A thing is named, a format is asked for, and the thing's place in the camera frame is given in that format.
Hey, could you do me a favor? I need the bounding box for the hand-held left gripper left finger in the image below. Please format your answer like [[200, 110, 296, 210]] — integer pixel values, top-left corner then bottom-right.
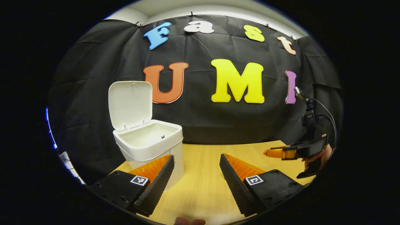
[[86, 154, 175, 218]]

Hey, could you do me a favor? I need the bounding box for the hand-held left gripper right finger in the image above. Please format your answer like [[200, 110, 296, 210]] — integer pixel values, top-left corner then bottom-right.
[[219, 153, 305, 218]]

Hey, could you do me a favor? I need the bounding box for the white desktop garbage bin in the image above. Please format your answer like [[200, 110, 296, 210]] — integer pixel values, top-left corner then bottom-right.
[[108, 81, 184, 191]]

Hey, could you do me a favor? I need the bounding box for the wooden desktop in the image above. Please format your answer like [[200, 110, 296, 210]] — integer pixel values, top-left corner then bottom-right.
[[112, 140, 316, 225]]

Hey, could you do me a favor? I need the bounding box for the black backdrop cloth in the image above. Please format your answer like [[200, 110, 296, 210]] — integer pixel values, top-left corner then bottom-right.
[[47, 14, 344, 185]]

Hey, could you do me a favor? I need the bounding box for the row of black cloth clips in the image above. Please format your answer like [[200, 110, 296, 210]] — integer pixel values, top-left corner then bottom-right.
[[134, 11, 297, 41]]

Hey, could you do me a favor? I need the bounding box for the black cable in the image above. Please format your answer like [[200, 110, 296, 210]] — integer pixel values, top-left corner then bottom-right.
[[311, 97, 338, 149]]

